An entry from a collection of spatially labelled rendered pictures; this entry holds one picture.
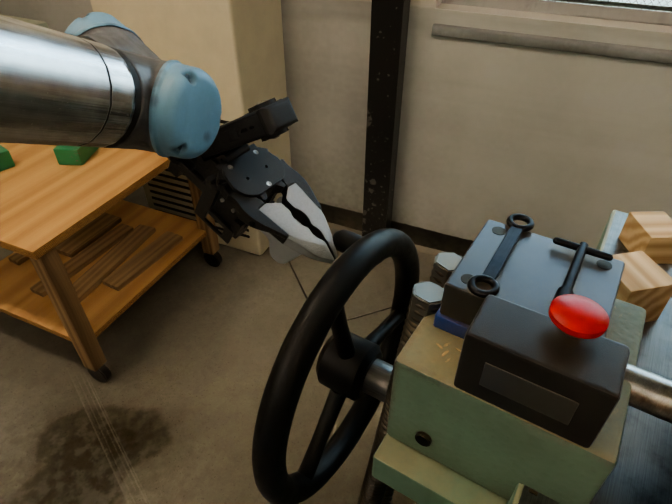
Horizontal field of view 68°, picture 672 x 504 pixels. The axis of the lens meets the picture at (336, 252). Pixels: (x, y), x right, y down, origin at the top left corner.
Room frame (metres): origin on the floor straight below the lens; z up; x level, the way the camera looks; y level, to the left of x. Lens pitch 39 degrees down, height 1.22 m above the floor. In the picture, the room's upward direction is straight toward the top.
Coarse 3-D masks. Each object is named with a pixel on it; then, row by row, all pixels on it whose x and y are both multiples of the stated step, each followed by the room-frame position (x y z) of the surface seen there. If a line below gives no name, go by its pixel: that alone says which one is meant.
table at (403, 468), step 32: (608, 224) 0.44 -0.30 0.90; (640, 352) 0.26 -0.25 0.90; (640, 416) 0.20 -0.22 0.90; (384, 448) 0.20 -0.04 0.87; (640, 448) 0.18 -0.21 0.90; (384, 480) 0.18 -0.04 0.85; (416, 480) 0.17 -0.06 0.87; (448, 480) 0.17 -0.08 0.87; (608, 480) 0.16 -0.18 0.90; (640, 480) 0.16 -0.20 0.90
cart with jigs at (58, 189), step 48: (0, 144) 1.36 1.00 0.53; (0, 192) 1.09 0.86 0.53; (48, 192) 1.09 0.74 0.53; (96, 192) 1.09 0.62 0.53; (192, 192) 1.41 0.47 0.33; (0, 240) 0.89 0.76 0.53; (48, 240) 0.89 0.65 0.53; (96, 240) 1.34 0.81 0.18; (144, 240) 1.33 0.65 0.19; (192, 240) 1.34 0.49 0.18; (0, 288) 1.10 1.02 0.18; (48, 288) 0.89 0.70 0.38; (96, 288) 1.10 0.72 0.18; (144, 288) 1.11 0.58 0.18; (96, 336) 0.93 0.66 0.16
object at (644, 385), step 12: (636, 372) 0.19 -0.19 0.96; (648, 372) 0.20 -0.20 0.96; (636, 384) 0.19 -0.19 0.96; (648, 384) 0.19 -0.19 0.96; (660, 384) 0.19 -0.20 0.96; (636, 396) 0.18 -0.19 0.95; (648, 396) 0.18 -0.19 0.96; (660, 396) 0.18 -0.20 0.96; (636, 408) 0.18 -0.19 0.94; (648, 408) 0.18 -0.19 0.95; (660, 408) 0.18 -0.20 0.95
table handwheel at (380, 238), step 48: (384, 240) 0.35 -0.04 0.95; (336, 288) 0.29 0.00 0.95; (288, 336) 0.26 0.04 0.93; (336, 336) 0.30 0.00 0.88; (384, 336) 0.37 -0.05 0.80; (288, 384) 0.23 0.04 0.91; (336, 384) 0.29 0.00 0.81; (384, 384) 0.29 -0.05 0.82; (288, 432) 0.21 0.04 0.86; (336, 432) 0.32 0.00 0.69; (288, 480) 0.21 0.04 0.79
